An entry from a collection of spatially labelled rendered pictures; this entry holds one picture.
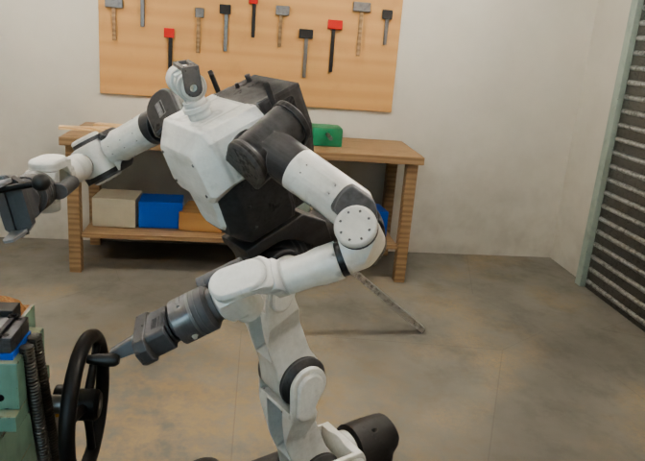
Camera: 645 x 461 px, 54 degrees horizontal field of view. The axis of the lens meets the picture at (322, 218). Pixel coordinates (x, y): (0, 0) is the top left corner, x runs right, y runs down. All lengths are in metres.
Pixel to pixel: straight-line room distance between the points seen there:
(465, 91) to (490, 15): 0.54
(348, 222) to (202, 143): 0.39
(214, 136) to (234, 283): 0.34
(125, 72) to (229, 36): 0.74
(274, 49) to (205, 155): 3.13
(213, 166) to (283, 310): 0.45
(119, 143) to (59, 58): 2.92
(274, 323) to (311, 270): 0.50
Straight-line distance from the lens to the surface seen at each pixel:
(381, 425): 2.13
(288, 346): 1.70
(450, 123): 4.72
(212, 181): 1.36
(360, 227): 1.10
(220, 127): 1.35
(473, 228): 4.96
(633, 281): 4.30
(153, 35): 4.48
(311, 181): 1.17
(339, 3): 4.48
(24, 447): 1.62
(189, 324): 1.18
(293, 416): 1.77
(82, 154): 1.77
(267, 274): 1.13
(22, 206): 1.40
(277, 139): 1.22
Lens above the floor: 1.52
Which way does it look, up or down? 16 degrees down
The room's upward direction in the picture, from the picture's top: 5 degrees clockwise
